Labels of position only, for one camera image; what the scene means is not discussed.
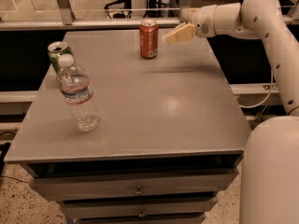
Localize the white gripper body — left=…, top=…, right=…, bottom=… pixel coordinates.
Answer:
left=192, top=5, right=217, bottom=37

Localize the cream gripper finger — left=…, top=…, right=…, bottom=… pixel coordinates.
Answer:
left=180, top=7, right=199, bottom=22
left=162, top=22, right=196, bottom=45

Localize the red coke can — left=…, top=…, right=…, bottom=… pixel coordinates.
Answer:
left=139, top=19, right=159, bottom=59

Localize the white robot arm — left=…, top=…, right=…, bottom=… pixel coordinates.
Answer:
left=164, top=0, right=299, bottom=224

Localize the green soda can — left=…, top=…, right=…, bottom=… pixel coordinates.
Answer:
left=48, top=41, right=73, bottom=73

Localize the black office chair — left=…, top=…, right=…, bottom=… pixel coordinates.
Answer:
left=104, top=0, right=132, bottom=19

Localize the clear plastic water bottle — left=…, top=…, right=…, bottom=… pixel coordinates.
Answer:
left=57, top=54, right=100, bottom=133

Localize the grey drawer cabinet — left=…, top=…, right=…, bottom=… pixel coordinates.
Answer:
left=4, top=27, right=252, bottom=224

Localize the top grey drawer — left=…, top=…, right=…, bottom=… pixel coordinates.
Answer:
left=30, top=168, right=238, bottom=201

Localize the grey drawer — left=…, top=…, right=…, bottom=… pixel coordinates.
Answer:
left=60, top=197, right=218, bottom=219
left=78, top=213, right=206, bottom=224
left=30, top=168, right=238, bottom=201

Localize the middle grey drawer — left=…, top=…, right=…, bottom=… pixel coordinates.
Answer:
left=60, top=197, right=218, bottom=219

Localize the bottom grey drawer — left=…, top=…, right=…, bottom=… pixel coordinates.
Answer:
left=78, top=213, right=206, bottom=224

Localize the black object at left edge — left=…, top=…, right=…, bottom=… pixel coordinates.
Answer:
left=0, top=142, right=11, bottom=175

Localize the metal railing frame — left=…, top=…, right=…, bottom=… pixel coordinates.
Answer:
left=0, top=0, right=298, bottom=31

